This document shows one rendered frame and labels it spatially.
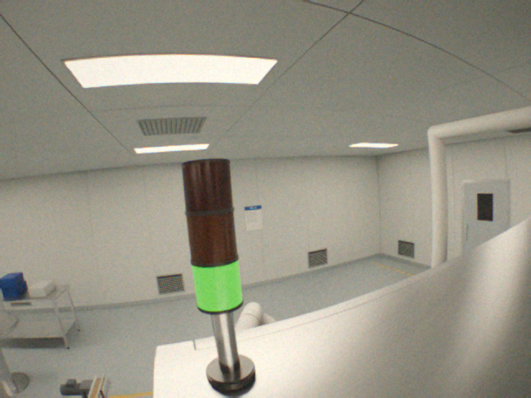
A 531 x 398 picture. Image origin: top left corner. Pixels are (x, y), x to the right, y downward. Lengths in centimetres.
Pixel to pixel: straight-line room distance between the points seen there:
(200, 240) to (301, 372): 20
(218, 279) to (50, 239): 606
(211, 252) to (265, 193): 569
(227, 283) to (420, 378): 24
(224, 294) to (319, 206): 634
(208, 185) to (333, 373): 25
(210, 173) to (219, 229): 5
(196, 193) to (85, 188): 565
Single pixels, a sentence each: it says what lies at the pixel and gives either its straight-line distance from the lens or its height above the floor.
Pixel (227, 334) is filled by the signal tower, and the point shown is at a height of 217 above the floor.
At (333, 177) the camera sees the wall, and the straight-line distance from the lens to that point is 680.
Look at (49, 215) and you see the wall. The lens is 621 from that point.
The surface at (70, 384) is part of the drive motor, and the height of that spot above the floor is 96.
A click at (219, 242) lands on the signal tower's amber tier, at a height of 227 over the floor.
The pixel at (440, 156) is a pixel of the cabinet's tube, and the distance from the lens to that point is 121.
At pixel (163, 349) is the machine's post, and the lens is 42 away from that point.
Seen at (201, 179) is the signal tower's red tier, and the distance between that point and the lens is 24.
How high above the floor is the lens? 232
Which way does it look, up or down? 3 degrees down
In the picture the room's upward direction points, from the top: 4 degrees counter-clockwise
